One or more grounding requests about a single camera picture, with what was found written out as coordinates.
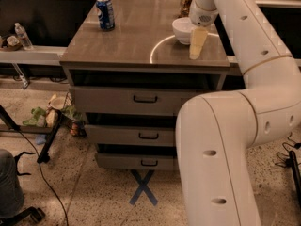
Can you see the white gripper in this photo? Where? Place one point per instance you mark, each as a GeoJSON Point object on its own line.
{"type": "Point", "coordinates": [201, 17]}

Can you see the white ceramic bowl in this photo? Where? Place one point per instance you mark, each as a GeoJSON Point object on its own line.
{"type": "Point", "coordinates": [182, 29]}

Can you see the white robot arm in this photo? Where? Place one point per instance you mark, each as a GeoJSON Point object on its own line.
{"type": "Point", "coordinates": [213, 130]}

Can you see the blue pepsi can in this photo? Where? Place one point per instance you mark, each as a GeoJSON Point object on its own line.
{"type": "Point", "coordinates": [105, 14]}

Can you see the brown snack jar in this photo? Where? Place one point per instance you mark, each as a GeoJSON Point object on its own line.
{"type": "Point", "coordinates": [185, 7]}

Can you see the grey drawer cabinet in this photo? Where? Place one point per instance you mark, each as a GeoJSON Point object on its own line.
{"type": "Point", "coordinates": [141, 52]}

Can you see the middle grey drawer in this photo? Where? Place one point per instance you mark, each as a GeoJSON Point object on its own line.
{"type": "Point", "coordinates": [127, 135]}

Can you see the grey drawer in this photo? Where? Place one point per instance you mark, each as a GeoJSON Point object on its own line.
{"type": "Point", "coordinates": [136, 162]}
{"type": "Point", "coordinates": [157, 102]}
{"type": "Point", "coordinates": [127, 135]}

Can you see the top grey drawer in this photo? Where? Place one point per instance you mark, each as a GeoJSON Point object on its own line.
{"type": "Point", "coordinates": [157, 102]}

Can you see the bottom grey drawer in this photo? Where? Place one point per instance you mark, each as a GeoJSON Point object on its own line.
{"type": "Point", "coordinates": [136, 162]}

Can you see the blue tape cross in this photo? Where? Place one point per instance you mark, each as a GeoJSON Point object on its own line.
{"type": "Point", "coordinates": [143, 187]}

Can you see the clear plastic water bottle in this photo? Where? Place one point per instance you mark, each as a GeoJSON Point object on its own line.
{"type": "Point", "coordinates": [23, 37]}

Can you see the green and tan trash pile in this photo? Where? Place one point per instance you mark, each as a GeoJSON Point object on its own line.
{"type": "Point", "coordinates": [58, 106]}

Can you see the small brown tray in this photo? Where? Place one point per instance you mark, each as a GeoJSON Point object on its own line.
{"type": "Point", "coordinates": [9, 43]}

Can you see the black stand leg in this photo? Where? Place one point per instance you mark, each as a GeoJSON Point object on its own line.
{"type": "Point", "coordinates": [44, 156]}

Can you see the grey office chair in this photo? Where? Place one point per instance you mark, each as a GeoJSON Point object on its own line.
{"type": "Point", "coordinates": [11, 194]}

